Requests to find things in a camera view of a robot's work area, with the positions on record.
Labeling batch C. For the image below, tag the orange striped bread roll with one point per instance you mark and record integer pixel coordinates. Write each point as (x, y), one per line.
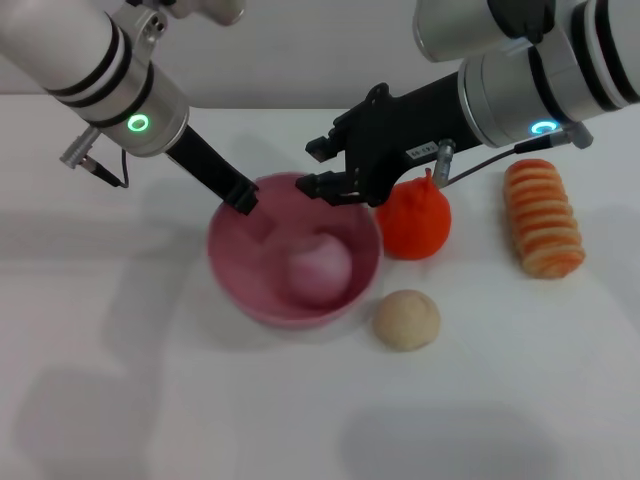
(542, 220)

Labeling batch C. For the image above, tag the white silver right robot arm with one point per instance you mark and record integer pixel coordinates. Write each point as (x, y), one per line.
(525, 75)

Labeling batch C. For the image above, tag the red toy pear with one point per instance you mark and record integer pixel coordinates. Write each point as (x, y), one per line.
(415, 225)

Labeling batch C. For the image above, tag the pink toy peach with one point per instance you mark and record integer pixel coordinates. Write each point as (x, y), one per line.
(320, 272)

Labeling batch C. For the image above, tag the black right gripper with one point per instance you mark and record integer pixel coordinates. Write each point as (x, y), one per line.
(395, 135)

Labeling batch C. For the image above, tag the beige round bun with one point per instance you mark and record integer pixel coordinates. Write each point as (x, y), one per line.
(407, 322)

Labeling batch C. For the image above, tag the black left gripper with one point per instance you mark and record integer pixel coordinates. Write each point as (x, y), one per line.
(205, 160)

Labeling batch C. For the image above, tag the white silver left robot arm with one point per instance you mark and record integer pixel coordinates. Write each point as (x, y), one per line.
(100, 65)

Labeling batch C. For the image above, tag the pink plastic bowl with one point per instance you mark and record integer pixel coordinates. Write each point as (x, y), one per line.
(250, 270)

